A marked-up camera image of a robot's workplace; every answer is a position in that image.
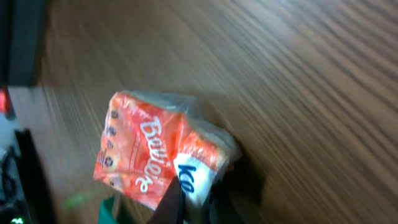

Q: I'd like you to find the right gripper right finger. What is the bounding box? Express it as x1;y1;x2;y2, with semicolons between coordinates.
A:
201;181;244;224

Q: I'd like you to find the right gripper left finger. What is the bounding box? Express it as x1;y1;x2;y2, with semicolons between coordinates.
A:
147;177;184;224

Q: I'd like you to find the red white small box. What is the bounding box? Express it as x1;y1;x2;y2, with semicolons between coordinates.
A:
93;91;241;222

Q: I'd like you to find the green 3M gloves packet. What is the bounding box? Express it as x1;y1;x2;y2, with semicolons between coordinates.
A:
98;195;136;224

